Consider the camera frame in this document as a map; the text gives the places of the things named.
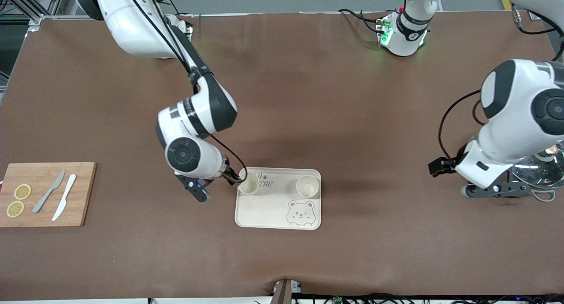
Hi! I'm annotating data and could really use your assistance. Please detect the grey plastic knife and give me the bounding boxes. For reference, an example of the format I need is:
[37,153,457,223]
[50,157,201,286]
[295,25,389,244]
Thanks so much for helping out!
[32,170,66,214]

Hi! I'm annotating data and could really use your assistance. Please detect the cream tray with bear print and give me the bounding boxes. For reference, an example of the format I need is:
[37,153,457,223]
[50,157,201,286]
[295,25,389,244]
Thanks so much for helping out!
[234,167,322,230]

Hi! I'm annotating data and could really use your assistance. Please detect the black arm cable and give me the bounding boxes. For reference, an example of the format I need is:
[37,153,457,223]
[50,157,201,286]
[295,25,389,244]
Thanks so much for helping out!
[438,4,564,163]
[123,0,247,178]

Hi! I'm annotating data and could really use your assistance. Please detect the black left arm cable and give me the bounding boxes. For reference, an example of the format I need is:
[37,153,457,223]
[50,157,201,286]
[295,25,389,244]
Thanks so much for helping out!
[438,4,564,163]

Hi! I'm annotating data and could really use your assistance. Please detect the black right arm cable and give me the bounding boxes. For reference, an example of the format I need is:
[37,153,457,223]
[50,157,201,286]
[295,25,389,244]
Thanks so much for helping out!
[123,0,247,178]

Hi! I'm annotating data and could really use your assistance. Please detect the white plastic cup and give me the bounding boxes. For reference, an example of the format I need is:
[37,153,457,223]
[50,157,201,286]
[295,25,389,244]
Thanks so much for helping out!
[238,173,260,195]
[296,176,319,198]

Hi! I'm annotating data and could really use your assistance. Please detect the black base cable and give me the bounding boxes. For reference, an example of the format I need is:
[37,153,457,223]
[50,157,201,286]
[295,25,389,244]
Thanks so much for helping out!
[338,8,388,33]

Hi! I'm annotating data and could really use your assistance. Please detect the aluminium frame profile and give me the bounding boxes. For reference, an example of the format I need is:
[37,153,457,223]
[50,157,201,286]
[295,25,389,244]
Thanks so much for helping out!
[0,0,60,31]

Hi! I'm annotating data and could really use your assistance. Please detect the glass pot lid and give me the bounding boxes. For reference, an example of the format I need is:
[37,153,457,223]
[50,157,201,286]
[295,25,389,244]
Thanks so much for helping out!
[513,143,564,190]

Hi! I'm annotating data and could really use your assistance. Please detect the white plastic knife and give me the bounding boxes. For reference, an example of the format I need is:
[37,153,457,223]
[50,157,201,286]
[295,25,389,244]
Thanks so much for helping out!
[52,174,77,222]

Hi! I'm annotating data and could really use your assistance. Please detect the bamboo cutting board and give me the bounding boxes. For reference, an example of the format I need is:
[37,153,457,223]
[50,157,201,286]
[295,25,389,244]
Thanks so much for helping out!
[0,163,97,228]

